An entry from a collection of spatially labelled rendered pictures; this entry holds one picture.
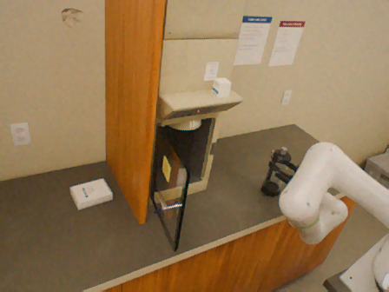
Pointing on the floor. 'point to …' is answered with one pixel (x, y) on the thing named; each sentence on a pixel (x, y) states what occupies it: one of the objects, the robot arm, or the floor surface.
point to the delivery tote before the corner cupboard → (379, 169)
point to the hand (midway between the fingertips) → (280, 163)
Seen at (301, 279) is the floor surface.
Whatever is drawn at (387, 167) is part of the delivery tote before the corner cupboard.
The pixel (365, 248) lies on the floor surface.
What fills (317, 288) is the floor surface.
